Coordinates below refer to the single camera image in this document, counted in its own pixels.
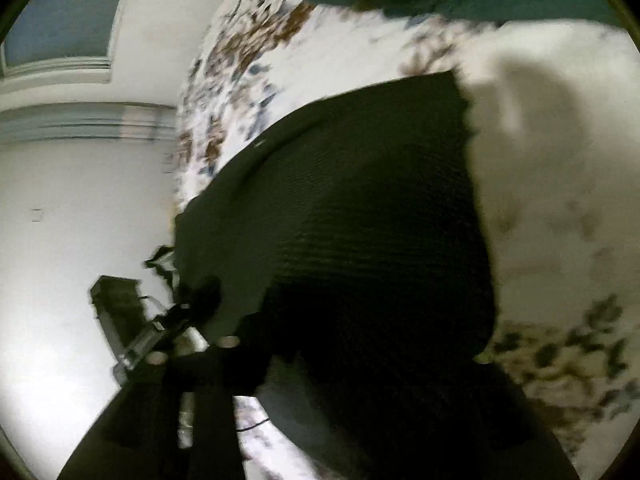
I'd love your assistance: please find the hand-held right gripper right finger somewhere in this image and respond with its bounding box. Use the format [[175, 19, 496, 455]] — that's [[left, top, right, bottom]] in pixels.
[[470, 350, 582, 480]]

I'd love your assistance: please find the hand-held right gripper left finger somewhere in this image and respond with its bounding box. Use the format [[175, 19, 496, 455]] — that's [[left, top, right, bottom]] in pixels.
[[57, 310, 271, 480]]

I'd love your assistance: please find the dark striped long-sleeve sweater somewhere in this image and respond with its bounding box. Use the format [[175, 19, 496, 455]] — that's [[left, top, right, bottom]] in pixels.
[[172, 70, 506, 480]]

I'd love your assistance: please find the green metal rack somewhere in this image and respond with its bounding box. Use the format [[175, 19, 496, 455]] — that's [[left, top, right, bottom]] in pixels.
[[90, 275, 211, 382]]

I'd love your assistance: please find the bed with floral sheet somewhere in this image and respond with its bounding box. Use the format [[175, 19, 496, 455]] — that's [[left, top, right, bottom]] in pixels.
[[172, 0, 640, 480]]

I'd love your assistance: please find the grey green striped curtain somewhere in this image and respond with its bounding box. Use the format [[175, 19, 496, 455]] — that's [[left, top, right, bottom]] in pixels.
[[0, 102, 179, 144]]

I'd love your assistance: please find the white framed window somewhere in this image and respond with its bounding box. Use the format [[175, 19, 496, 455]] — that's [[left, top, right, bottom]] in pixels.
[[0, 0, 146, 84]]

